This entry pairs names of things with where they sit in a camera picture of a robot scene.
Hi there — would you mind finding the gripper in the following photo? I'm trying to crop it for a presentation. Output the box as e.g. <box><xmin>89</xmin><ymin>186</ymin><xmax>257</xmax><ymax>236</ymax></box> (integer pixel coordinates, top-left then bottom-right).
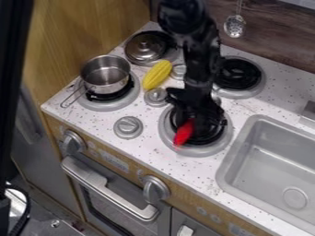
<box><xmin>165</xmin><ymin>86</ymin><xmax>228</xmax><ymax>136</ymax></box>

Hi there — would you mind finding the red spoon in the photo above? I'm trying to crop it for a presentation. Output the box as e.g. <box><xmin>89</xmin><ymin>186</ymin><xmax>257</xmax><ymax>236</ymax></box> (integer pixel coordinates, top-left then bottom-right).
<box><xmin>172</xmin><ymin>118</ymin><xmax>197</xmax><ymax>148</ymax></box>

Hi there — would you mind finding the silver slotted spoon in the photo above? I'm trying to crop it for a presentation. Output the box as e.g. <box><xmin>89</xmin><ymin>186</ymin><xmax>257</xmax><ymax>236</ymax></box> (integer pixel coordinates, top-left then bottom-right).
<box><xmin>222</xmin><ymin>0</ymin><xmax>248</xmax><ymax>40</ymax></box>

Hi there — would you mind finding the toy stove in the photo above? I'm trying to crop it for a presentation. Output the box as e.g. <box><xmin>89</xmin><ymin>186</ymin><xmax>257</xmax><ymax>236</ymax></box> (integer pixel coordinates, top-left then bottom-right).
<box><xmin>75</xmin><ymin>29</ymin><xmax>267</xmax><ymax>159</ymax></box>

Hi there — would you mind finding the yellow toy corn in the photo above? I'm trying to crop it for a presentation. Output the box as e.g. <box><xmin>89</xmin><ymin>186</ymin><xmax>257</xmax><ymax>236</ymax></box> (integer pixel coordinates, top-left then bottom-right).
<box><xmin>141</xmin><ymin>59</ymin><xmax>174</xmax><ymax>90</ymax></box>

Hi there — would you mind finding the silver pot lid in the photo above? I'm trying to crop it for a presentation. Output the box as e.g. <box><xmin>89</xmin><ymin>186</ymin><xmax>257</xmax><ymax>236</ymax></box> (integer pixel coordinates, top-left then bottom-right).
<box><xmin>123</xmin><ymin>32</ymin><xmax>169</xmax><ymax>62</ymax></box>

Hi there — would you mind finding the silver pot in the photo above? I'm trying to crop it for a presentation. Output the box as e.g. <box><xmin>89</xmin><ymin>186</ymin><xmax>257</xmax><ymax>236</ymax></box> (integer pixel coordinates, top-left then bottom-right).
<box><xmin>59</xmin><ymin>54</ymin><xmax>134</xmax><ymax>109</ymax></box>

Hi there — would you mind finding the toy sink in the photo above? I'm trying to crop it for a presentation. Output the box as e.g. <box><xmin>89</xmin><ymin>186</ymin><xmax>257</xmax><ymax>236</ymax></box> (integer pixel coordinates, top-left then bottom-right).
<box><xmin>215</xmin><ymin>114</ymin><xmax>315</xmax><ymax>236</ymax></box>

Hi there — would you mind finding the tap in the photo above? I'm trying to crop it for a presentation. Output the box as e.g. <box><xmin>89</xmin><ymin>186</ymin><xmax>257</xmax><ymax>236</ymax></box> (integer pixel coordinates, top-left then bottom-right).
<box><xmin>298</xmin><ymin>100</ymin><xmax>315</xmax><ymax>129</ymax></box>

